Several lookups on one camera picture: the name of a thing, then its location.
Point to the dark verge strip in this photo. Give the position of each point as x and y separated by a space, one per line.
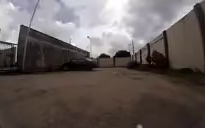
176 75

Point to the metal fence with gate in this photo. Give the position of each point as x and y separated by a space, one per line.
6 55

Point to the long grey building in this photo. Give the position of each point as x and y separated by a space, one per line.
46 51

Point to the pale concrete panel wall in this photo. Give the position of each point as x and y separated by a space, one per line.
186 43

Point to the robot's own part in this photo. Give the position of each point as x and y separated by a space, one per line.
139 126

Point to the dark bush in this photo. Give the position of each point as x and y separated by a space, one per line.
158 60

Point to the brown dirt road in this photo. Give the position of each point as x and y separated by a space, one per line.
90 96

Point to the dark tree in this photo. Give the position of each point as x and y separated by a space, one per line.
122 54
104 55

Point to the pale end wall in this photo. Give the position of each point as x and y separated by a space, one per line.
121 62

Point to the dark car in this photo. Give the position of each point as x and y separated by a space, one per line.
78 65

